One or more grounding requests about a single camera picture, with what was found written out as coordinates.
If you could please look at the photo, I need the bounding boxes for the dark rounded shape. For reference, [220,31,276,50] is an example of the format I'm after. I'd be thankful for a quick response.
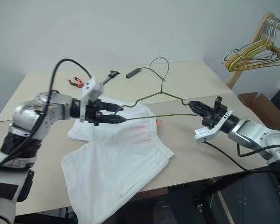
[154,200,176,224]

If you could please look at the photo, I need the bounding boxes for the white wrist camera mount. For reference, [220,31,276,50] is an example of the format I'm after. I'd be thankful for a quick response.
[79,77,105,123]
[193,110,234,143]

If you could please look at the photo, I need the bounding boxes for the open cardboard box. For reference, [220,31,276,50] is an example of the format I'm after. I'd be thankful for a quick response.
[238,91,280,125]

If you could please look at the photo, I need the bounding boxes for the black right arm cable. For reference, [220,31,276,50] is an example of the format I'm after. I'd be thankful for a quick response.
[204,139,280,174]

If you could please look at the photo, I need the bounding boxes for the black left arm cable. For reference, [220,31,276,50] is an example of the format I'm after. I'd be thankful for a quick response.
[0,58,93,178]

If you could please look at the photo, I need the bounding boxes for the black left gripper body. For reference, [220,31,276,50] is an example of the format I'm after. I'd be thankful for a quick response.
[84,98,103,127]

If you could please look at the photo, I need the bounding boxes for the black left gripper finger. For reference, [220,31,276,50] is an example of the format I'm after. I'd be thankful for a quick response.
[100,101,125,112]
[99,113,127,125]

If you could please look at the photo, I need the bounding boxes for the white shorts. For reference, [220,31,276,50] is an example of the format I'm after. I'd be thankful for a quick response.
[60,99,175,224]

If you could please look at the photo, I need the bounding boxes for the wooden clothes rack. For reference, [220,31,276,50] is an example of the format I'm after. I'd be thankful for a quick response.
[225,12,280,90]

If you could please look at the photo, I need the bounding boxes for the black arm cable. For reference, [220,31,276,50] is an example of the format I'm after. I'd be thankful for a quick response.
[204,139,280,174]
[0,58,93,178]

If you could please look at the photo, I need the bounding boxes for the black cylindrical marker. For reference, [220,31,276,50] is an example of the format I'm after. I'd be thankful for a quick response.
[126,67,142,79]

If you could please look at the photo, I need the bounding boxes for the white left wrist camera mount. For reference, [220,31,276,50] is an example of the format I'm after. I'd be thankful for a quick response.
[79,77,105,123]

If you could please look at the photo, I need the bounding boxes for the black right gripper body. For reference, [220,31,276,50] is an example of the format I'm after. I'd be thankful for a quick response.
[202,96,227,128]

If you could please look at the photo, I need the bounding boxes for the orange and black clip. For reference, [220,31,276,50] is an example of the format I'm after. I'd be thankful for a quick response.
[68,77,85,89]

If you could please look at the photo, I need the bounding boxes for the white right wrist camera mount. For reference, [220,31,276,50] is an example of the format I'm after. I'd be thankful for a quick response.
[193,110,234,143]

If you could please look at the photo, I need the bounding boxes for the black metal stand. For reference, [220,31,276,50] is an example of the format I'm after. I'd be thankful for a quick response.
[194,167,280,224]

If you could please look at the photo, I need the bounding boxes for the bundle of wire hangers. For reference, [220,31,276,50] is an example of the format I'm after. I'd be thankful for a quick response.
[221,17,280,72]

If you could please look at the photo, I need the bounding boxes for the green wire hanger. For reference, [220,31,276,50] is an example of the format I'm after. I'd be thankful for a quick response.
[116,57,197,122]

